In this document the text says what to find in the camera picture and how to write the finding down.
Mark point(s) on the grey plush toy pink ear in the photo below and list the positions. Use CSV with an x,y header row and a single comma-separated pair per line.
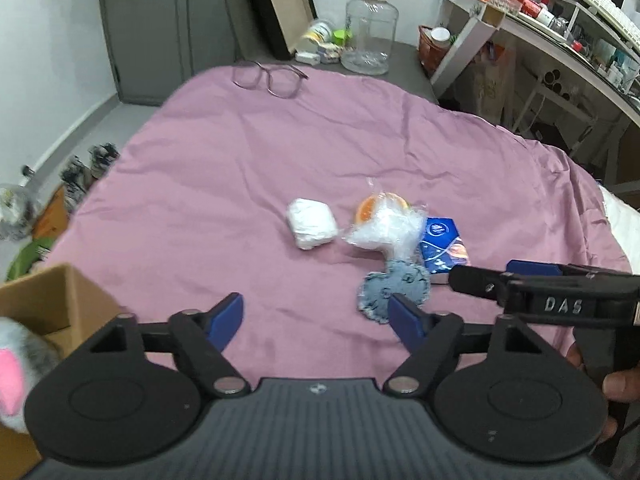
x,y
27,355

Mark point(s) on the grey wardrobe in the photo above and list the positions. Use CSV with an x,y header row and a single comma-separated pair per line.
x,y
150,25

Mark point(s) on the white desk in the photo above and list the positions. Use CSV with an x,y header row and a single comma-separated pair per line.
x,y
550,42

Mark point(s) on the white yellow-label canister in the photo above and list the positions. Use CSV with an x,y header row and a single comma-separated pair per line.
x,y
317,32

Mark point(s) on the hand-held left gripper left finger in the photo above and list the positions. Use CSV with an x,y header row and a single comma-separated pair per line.
x,y
227,317

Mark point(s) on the thin-framed eyeglasses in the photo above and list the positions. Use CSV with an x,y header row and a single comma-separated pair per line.
x,y
262,74

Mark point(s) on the leaning wooden board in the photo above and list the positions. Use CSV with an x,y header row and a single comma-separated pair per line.
x,y
285,0

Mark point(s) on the green lidded container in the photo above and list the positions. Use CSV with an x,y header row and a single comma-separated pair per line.
x,y
342,36

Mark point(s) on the grey-blue knitted pad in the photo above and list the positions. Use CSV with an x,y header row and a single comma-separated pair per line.
x,y
395,285

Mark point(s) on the white bed sheet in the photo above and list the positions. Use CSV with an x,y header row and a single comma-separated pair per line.
x,y
625,220

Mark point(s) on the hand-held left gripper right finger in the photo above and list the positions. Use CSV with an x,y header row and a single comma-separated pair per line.
x,y
405,322

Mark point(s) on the grey toy figures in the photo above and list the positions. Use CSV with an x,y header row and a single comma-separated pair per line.
x,y
90,165

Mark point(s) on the brown cardboard box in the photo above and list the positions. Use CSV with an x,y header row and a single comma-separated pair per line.
x,y
60,300

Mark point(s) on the white tissue pack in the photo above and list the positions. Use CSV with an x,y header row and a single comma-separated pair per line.
x,y
311,222

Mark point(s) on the green basin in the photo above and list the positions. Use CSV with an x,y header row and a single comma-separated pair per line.
x,y
27,257

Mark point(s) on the brown wicker basket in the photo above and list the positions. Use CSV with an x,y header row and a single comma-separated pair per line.
x,y
435,57

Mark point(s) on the grey bedside table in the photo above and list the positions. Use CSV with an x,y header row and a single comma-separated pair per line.
x,y
407,67

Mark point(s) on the clear bag of clutter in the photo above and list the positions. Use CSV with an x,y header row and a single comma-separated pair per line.
x,y
17,207

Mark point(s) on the orange slice sponge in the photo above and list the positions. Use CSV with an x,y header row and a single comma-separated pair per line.
x,y
367,207

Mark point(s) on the large clear water jug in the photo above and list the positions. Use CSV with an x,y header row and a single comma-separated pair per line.
x,y
370,30

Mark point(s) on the orange item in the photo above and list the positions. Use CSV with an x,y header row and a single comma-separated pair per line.
x,y
385,232

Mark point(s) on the brown paper bag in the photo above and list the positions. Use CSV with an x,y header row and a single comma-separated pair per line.
x,y
487,85

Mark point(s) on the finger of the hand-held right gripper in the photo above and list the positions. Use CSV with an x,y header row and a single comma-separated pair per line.
x,y
475,282
532,266

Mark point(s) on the small white box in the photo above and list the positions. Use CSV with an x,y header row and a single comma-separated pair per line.
x,y
307,57

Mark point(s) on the orange carton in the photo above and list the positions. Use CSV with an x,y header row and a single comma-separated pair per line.
x,y
52,215

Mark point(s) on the person's right hand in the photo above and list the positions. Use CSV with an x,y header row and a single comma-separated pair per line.
x,y
622,385

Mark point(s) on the pink blanket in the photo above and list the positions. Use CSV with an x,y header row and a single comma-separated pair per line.
x,y
225,185

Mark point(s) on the white keyboard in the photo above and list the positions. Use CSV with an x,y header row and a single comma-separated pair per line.
x,y
607,2

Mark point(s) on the blue tissue packet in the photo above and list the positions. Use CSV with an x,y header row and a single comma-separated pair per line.
x,y
442,247

